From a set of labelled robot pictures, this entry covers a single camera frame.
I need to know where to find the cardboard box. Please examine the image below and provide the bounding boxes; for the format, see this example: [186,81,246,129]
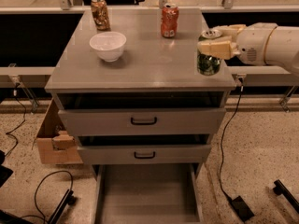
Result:
[36,101,82,164]

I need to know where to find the green soda can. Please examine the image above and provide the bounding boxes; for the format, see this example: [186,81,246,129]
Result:
[197,29,221,76]

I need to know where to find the black power adapter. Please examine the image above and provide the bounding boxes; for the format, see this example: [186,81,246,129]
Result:
[230,196,254,222]

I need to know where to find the grey drawer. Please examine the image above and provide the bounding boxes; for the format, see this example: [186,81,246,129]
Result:
[58,91,225,136]
[92,163,204,224]
[78,134,211,164]

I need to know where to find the black bar right floor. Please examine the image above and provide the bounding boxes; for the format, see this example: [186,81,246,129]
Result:
[273,179,299,214]

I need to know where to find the black cable right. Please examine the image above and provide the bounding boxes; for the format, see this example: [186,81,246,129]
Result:
[217,83,245,201]

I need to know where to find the bottom grey drawer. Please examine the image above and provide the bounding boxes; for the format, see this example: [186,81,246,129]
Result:
[92,163,204,224]

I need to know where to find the white bowl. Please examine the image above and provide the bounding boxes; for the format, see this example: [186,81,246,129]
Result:
[89,32,127,62]

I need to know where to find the top grey drawer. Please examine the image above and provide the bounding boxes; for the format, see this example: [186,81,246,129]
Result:
[58,91,225,136]

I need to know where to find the brown soda can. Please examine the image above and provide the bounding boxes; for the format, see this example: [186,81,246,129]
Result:
[91,0,110,31]

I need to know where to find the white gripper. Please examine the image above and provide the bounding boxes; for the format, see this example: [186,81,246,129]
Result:
[197,22,278,66]

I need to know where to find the black cable left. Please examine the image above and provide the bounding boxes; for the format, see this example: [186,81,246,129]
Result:
[4,82,28,157]

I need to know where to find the middle grey drawer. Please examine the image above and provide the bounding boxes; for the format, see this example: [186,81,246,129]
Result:
[78,134,211,164]

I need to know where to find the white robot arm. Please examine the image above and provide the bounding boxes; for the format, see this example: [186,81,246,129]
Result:
[197,22,299,76]

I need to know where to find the black chair base leg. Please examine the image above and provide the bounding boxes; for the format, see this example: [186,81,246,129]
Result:
[48,189,77,224]

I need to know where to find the black looped floor cable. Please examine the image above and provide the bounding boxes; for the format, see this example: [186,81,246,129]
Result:
[18,170,75,224]

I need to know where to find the orange soda can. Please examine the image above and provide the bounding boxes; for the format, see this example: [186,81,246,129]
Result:
[161,3,179,38]

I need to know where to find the grey drawer cabinet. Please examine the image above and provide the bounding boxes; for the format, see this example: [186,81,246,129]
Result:
[44,7,237,224]

